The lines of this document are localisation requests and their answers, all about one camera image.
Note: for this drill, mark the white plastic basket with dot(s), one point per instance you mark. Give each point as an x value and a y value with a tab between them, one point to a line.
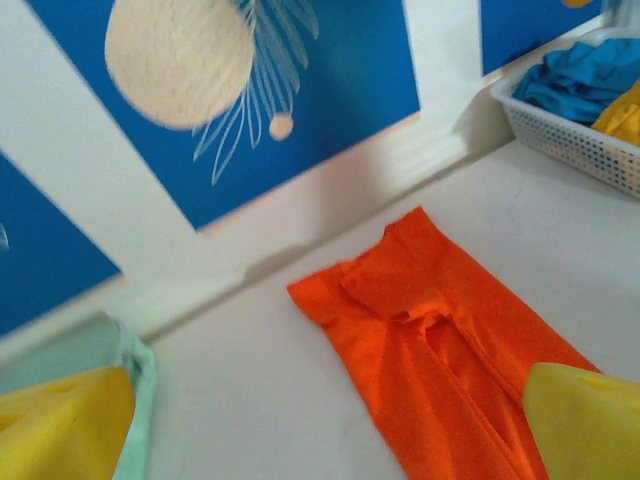
565	135

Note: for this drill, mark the blue t-shirt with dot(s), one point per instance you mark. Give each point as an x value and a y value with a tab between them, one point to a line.
575	80

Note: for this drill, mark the orange t-shirt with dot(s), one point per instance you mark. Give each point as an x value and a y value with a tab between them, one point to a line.
425	380

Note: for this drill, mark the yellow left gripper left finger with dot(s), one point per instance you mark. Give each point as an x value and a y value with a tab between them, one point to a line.
60	430

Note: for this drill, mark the mint green zip case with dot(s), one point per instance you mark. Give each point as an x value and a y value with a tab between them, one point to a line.
142	400

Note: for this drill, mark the yellow t-shirt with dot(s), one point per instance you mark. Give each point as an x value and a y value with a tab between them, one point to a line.
622	120

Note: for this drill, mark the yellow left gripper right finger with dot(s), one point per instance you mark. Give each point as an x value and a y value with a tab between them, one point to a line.
590	430

